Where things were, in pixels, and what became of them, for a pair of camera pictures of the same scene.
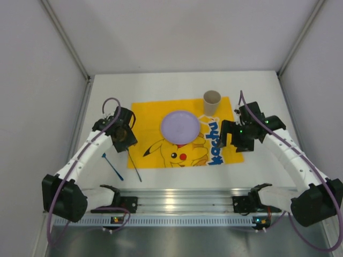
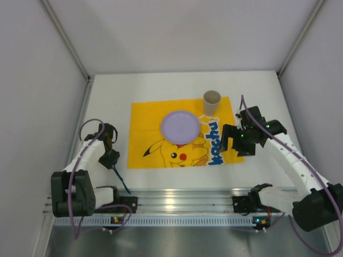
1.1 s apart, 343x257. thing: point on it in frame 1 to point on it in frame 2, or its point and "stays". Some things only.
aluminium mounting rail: (186, 201) stays
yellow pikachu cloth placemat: (153, 150) stays
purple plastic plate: (180, 127) stays
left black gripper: (128, 142) to (109, 158)
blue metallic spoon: (134, 166) to (114, 169)
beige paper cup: (211, 99) stays
